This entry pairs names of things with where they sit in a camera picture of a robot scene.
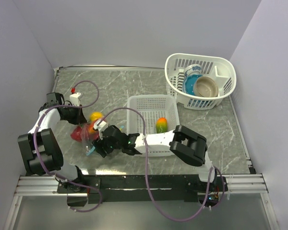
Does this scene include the clear zip top bag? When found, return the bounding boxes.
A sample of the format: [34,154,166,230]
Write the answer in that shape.
[77,121,99,156]

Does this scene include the orange green fake mango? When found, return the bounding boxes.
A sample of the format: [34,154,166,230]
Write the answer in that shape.
[156,117,168,134]

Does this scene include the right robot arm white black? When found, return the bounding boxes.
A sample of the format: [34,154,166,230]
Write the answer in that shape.
[93,124,217,191]

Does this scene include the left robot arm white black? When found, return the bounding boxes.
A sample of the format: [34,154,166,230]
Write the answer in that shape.
[17,92,87,193]

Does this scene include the orange red fake fruit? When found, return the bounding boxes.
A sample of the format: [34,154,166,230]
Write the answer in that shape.
[86,122,98,135]

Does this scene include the yellow fake fruit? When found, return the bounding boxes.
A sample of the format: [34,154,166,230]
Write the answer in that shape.
[90,112,103,122]

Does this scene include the white perforated flat basket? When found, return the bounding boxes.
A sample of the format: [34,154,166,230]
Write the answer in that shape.
[127,94,180,157]

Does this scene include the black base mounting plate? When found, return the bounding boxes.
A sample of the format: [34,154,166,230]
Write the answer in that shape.
[57,174,228,207]

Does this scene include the blue plate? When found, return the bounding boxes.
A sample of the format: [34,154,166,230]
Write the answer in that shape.
[182,74,202,95]

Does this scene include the white dish rack basket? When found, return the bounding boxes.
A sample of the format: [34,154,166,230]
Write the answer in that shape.
[165,53,237,110]

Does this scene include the beige bowl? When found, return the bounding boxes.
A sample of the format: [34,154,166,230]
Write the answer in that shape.
[193,76,219,98]

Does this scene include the blue white patterned cup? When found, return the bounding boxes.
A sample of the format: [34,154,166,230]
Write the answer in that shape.
[184,64,202,77]

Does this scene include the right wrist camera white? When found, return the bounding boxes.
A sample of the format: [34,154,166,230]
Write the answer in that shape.
[93,118,108,139]

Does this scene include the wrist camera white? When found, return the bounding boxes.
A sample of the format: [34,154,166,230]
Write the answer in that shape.
[93,118,108,139]
[69,87,83,106]

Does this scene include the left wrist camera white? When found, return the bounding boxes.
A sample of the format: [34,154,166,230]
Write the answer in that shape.
[69,87,83,106]

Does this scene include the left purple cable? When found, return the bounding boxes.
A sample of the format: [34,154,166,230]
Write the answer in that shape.
[33,80,103,213]

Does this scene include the aluminium rail frame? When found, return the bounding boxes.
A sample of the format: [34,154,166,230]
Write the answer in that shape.
[4,174,280,230]

